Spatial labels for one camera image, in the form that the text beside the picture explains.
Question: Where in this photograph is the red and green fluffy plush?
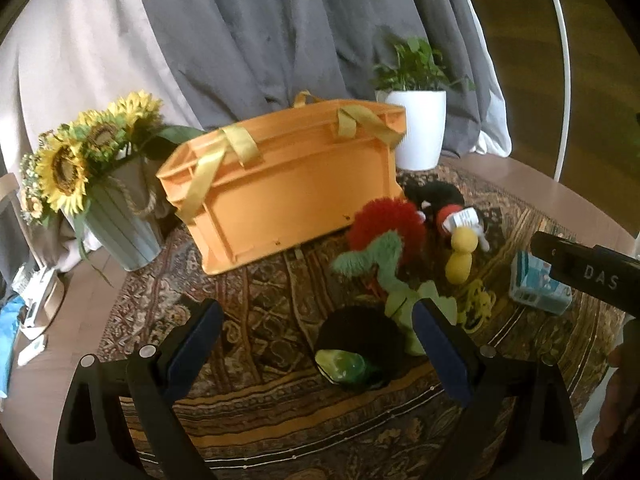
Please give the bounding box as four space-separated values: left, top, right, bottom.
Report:
332 198 427 283

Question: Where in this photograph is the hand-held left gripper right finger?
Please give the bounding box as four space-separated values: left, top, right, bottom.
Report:
411 297 583 480

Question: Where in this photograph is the green leafy plant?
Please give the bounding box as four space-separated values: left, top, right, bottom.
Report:
370 35 476 93

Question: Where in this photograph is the white cloth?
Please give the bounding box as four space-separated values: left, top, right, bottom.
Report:
472 72 513 157

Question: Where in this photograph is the blue cloth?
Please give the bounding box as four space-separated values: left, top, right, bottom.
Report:
0 296 25 400

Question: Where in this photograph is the black and green plush toy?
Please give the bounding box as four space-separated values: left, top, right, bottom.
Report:
315 306 406 391

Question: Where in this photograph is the grey ribbed vase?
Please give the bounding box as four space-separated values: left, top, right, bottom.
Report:
75 155 168 272

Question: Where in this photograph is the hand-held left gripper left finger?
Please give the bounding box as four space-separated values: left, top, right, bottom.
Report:
52 299 224 480

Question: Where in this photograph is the light green plush toy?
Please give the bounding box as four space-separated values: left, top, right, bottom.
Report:
377 260 458 356

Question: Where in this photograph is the white plant pot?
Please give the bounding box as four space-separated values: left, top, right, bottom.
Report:
375 89 447 172

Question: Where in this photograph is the blue and white tissue pack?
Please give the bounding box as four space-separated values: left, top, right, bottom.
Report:
509 251 573 316

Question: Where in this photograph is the person's right hand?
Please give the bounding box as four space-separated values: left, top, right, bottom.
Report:
595 345 640 461

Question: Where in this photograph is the yellow string bundle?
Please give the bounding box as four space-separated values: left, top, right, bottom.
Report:
457 280 496 333

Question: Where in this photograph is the sunflower bouquet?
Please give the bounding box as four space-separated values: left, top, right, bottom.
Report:
20 91 206 241

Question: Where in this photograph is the black red yellow plush toy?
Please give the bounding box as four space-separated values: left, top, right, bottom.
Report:
404 182 491 283

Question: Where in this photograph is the patterned tablecloth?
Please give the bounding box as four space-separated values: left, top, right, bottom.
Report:
97 160 636 480

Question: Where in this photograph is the white plastic object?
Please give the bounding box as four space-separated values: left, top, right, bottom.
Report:
11 266 57 338

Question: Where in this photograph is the orange crate with yellow straps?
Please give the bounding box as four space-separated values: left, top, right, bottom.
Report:
156 92 407 276

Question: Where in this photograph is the small white remote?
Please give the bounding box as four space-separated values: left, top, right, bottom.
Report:
17 338 48 367

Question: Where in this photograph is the grey curtain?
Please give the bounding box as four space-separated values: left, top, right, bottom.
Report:
132 0 501 158

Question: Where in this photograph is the pale beige curtain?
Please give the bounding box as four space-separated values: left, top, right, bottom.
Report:
0 0 201 241

